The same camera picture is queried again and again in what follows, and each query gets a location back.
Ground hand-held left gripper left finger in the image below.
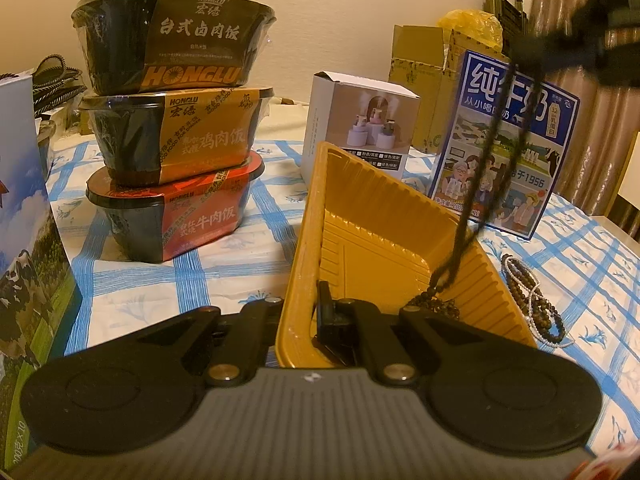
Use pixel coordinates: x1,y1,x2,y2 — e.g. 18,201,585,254
135,296,284,387

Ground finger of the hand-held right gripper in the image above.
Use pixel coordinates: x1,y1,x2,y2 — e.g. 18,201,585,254
514,9,607,70

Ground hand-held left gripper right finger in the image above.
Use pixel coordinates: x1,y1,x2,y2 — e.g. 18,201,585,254
315,280,482,387

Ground yellow plastic tray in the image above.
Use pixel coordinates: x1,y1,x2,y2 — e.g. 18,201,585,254
275,141,538,368

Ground long dark bead necklace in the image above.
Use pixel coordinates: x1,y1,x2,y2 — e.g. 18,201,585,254
407,55,548,319

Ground white small bead bracelet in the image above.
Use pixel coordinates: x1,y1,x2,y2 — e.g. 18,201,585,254
501,254,576,350

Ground brown bead bracelet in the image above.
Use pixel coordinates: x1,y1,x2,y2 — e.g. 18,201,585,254
506,264,551,331

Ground dark bead bracelet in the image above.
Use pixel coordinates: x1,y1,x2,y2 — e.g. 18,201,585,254
529,290,567,344

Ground beige patterned curtain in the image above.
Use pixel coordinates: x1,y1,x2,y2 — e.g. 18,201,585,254
520,0,640,216

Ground yellow plastic bag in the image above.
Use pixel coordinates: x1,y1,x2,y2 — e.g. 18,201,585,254
439,8,503,48

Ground blue illustrated milk carton box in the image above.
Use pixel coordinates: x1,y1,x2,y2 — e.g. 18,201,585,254
427,50,581,241

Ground red instant rice bowl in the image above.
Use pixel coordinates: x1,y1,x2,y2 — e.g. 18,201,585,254
86,152,266,264

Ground brown cardboard box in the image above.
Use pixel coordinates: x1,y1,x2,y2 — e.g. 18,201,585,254
389,24,501,153

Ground white wooden chair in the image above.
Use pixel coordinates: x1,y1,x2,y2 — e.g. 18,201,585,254
605,130,640,241

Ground small white product box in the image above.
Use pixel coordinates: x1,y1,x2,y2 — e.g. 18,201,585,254
300,71,421,196

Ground gold instant rice bowl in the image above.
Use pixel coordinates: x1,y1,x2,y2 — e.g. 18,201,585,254
80,87,276,186

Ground blue checked tablecloth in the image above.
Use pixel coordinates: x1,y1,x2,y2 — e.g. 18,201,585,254
45,137,640,461

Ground large cow print carton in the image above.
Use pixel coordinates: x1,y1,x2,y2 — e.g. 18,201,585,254
0,75,83,466

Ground black instant rice bowl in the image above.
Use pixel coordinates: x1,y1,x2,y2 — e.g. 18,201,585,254
70,0,278,96

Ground black braided cords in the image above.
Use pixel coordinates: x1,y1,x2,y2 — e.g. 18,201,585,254
31,54,87,111

